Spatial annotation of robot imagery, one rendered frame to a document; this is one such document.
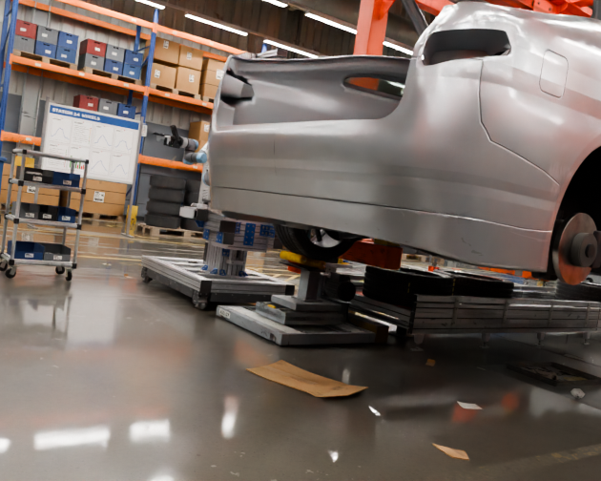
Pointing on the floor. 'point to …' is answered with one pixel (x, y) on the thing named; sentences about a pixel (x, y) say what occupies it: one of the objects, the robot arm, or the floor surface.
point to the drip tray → (567, 377)
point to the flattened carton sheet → (312, 383)
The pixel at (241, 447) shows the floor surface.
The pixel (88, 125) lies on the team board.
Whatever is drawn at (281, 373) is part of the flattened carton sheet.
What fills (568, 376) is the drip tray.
